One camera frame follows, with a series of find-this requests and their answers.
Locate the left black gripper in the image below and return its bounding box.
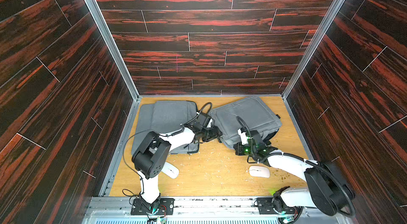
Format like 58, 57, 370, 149
200, 125, 224, 142

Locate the grey laptop bag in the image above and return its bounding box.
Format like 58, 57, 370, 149
131, 103, 159, 155
145, 101, 198, 134
209, 96, 282, 149

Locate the white pink computer mouse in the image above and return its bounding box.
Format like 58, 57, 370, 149
249, 166, 270, 178

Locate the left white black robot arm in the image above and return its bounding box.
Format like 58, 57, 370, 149
131, 114, 222, 214

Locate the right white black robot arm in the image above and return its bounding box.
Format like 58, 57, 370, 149
233, 128, 356, 224

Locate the left white computer mouse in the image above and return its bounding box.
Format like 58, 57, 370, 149
162, 162, 180, 179

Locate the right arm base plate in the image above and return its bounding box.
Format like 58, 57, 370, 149
253, 197, 303, 216

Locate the aluminium front rail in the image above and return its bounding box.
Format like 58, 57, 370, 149
81, 196, 354, 224

